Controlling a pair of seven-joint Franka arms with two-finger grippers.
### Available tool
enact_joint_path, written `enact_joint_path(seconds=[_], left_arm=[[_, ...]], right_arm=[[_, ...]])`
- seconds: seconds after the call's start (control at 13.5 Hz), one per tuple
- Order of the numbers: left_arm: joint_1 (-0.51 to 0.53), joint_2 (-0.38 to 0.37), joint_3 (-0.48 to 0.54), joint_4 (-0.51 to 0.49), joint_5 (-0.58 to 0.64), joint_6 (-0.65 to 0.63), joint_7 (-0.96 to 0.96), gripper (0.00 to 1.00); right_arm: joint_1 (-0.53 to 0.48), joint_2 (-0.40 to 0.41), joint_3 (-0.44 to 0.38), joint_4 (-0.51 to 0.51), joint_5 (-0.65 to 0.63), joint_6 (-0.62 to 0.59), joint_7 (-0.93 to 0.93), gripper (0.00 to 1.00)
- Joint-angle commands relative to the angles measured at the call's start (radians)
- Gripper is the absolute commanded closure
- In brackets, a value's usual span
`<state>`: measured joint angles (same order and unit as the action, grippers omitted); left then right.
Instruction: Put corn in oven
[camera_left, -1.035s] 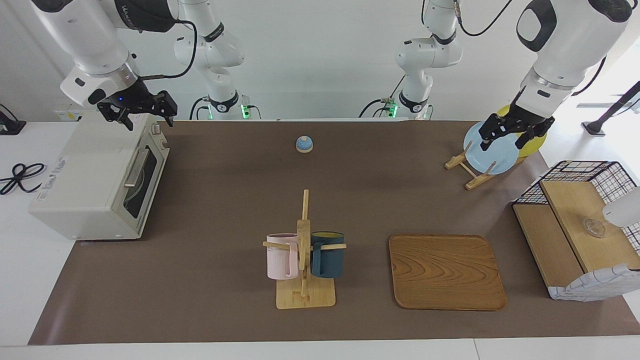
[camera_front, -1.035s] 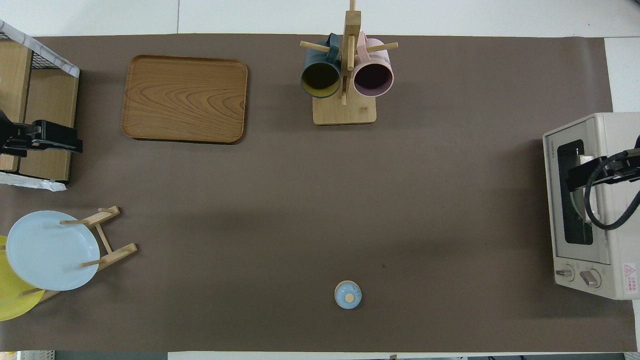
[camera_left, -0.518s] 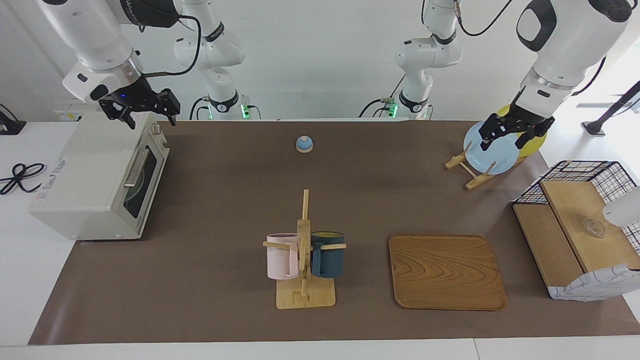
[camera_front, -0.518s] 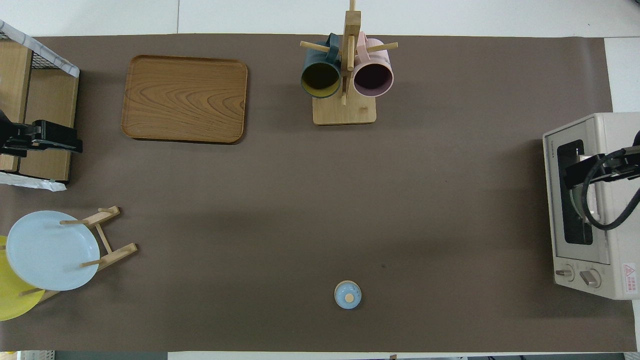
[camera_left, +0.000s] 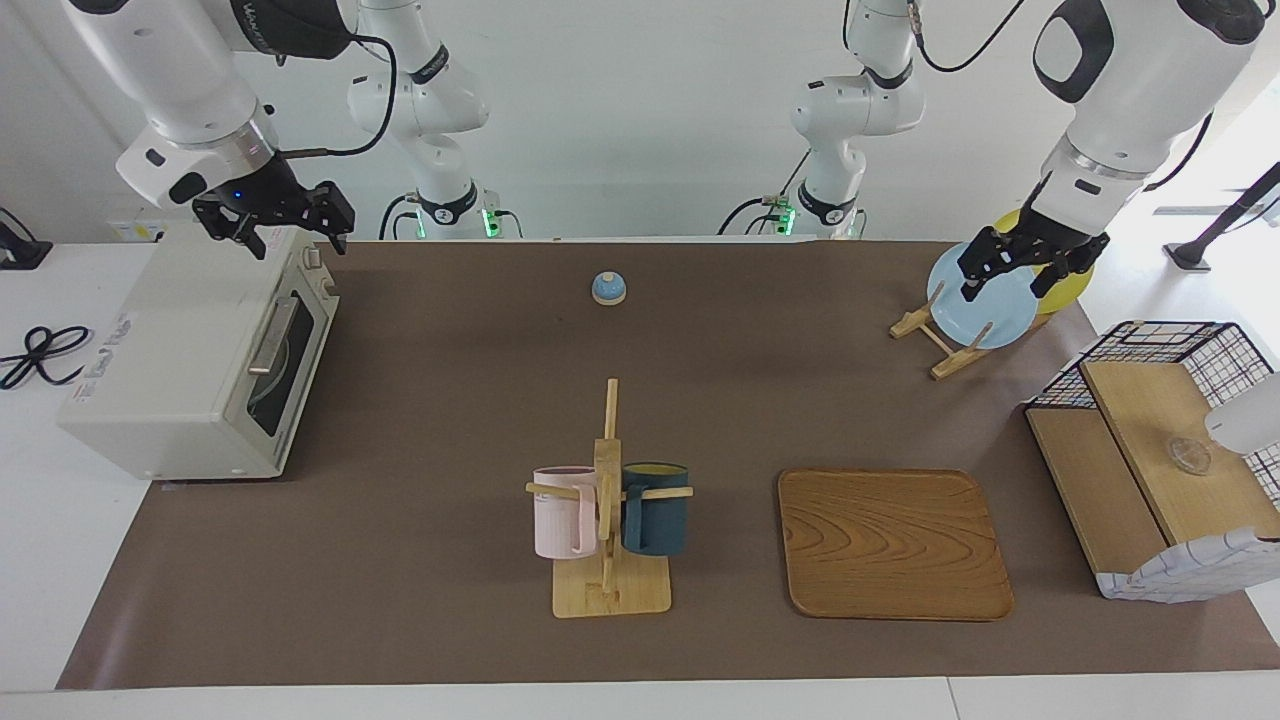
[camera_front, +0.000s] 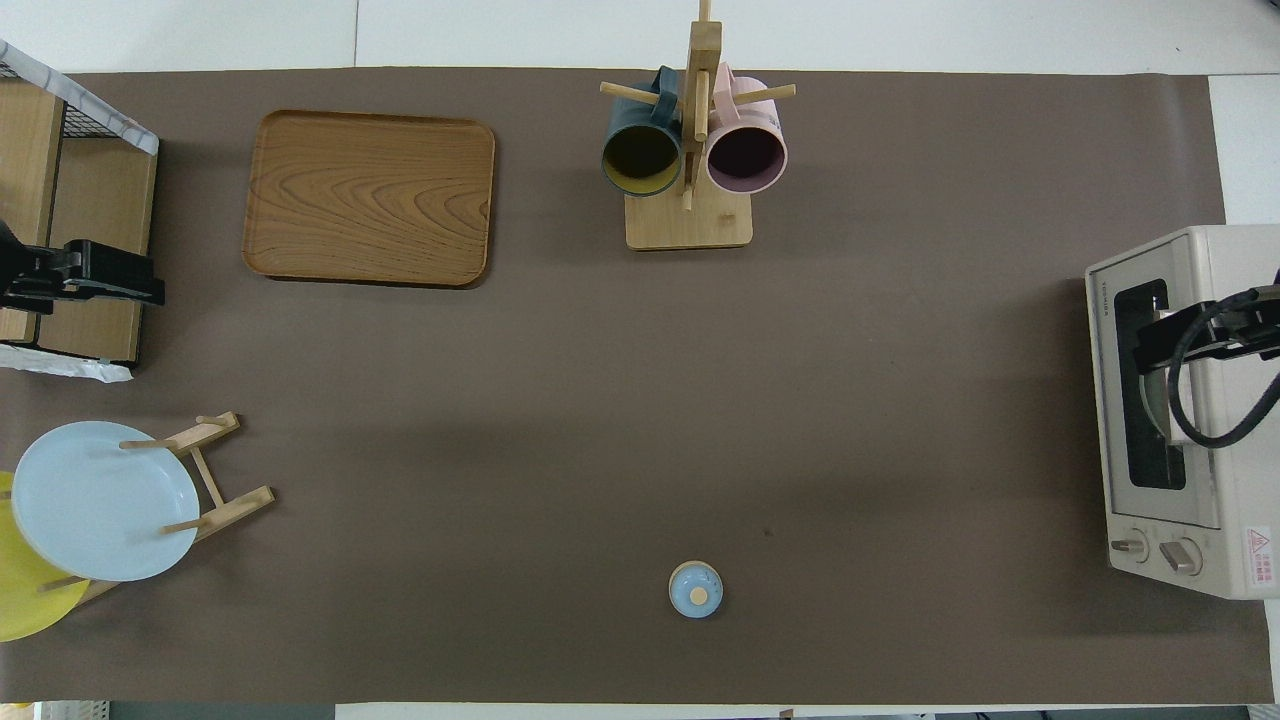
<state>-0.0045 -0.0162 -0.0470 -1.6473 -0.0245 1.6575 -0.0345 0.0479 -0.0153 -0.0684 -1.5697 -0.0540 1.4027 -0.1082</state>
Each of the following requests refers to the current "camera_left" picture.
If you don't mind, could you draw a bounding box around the black stand with foot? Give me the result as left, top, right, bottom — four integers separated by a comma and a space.
0, 207, 53, 271

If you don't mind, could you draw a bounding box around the white rounded plastic housing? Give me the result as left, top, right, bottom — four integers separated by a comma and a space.
1204, 372, 1280, 457

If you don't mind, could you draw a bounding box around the wooden mug tree stand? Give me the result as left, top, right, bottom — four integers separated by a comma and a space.
525, 378, 694, 619

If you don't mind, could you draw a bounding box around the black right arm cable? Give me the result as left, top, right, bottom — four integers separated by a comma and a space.
278, 33, 401, 159

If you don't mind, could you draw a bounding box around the pink mug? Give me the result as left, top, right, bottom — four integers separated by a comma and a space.
531, 466, 599, 560

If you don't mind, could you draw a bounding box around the coiled black cable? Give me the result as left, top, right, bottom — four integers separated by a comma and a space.
0, 325, 93, 391

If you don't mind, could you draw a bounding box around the brown table mat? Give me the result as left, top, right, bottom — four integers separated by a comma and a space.
55, 240, 1280, 691

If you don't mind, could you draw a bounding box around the yellow plate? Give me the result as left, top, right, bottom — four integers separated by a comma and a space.
993, 208, 1096, 316

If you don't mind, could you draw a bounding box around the black wire basket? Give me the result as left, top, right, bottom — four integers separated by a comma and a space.
1025, 320, 1280, 603

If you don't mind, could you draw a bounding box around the cream toaster oven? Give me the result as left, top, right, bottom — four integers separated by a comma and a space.
57, 222, 341, 481

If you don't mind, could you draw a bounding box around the light blue plate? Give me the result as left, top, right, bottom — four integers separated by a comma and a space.
926, 246, 1041, 351

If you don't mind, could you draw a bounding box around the wooden step shelf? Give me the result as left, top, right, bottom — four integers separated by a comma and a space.
1027, 358, 1280, 576

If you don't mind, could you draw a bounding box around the wooden serving tray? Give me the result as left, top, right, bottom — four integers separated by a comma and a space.
777, 468, 1015, 623

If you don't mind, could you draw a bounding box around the white checked cloth liner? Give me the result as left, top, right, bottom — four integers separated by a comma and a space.
1095, 527, 1280, 603

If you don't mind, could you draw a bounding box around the white power box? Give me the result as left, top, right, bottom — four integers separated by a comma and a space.
108, 193, 211, 244

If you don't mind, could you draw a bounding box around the dark teal mug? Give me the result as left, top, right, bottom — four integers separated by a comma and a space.
620, 461, 690, 557

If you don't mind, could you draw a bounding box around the wooden plate rack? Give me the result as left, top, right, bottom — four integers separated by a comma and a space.
890, 282, 1051, 381

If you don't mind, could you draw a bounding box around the black angled pole stand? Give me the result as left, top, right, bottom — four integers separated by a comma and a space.
1165, 160, 1280, 273

